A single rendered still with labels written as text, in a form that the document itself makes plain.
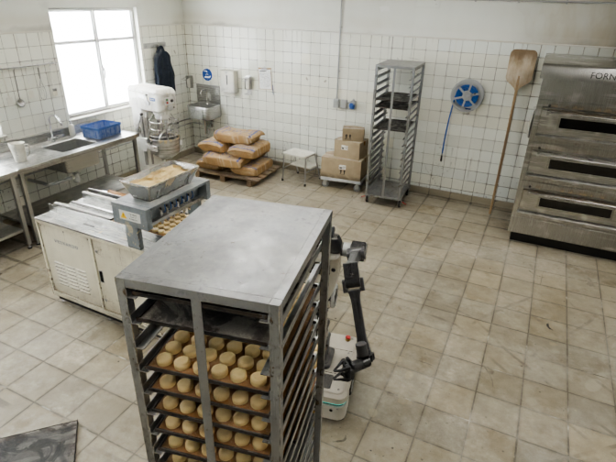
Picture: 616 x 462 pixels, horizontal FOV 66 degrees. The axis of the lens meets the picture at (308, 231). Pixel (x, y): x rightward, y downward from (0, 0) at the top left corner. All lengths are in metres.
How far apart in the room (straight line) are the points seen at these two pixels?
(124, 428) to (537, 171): 4.65
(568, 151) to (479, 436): 3.31
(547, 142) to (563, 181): 0.45
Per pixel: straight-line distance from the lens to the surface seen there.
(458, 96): 6.59
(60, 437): 3.59
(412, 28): 6.78
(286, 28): 7.46
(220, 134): 7.35
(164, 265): 1.44
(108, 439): 3.50
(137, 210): 3.52
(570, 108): 5.64
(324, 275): 1.87
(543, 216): 5.88
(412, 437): 3.40
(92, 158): 6.40
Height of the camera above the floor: 2.52
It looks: 26 degrees down
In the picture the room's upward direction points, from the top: 1 degrees clockwise
